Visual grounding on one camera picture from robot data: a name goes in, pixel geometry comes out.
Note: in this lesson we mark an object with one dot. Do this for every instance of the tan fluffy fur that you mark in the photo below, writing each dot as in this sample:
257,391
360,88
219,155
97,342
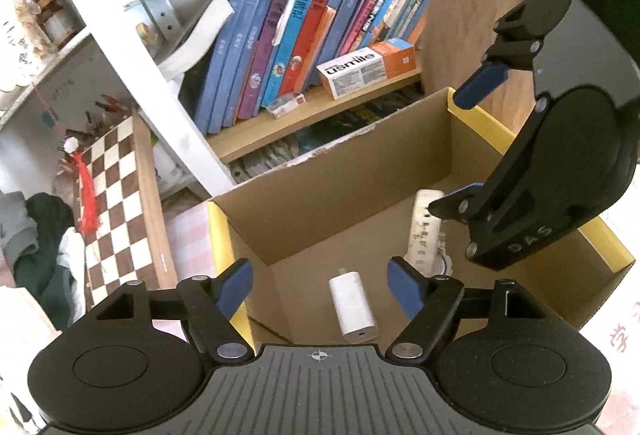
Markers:
465,15

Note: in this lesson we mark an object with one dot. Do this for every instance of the pink checked cloth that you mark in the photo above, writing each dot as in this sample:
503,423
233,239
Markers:
187,240

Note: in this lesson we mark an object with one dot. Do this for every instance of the white plush toy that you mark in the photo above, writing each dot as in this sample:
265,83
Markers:
22,25

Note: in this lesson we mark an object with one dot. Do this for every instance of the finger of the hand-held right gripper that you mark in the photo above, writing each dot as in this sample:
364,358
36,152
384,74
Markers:
452,201
480,87

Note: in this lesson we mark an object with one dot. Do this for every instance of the white bookshelf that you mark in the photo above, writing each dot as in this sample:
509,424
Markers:
165,105

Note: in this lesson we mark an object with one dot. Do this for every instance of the glass jar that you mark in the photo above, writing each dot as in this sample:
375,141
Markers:
57,25

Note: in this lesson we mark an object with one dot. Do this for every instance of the grey cloth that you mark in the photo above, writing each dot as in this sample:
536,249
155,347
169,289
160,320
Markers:
15,225

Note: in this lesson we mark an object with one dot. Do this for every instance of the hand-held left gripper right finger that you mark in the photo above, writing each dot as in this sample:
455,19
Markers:
402,287

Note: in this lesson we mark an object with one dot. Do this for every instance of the dark green cloth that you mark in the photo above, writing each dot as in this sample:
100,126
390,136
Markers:
42,245

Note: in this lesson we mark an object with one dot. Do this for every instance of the white charger block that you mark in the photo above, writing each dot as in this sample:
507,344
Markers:
351,305

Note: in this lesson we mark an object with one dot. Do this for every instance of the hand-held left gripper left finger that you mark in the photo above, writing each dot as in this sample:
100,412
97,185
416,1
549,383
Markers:
236,286

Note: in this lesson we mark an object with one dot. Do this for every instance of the orange and white carton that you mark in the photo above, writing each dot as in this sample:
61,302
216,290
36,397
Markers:
365,67

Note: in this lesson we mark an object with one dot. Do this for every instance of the row of upright books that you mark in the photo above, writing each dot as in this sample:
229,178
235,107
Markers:
300,40

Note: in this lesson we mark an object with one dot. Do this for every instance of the white power strip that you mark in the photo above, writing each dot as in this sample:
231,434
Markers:
419,235

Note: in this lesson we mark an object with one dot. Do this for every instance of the white cloth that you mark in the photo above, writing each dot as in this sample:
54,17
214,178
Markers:
72,265

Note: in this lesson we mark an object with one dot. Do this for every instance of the red tassel ornament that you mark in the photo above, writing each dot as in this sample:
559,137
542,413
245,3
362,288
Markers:
86,195

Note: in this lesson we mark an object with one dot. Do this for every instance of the wooden chessboard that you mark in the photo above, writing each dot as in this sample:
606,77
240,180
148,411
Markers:
117,195

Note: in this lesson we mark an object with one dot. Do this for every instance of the small red white box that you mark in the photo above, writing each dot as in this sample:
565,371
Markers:
285,105

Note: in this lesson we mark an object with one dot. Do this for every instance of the cardboard box with yellow rim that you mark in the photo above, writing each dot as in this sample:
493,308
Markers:
325,205

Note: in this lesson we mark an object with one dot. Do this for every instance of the row of flat books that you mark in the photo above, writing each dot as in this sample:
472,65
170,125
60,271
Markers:
320,140

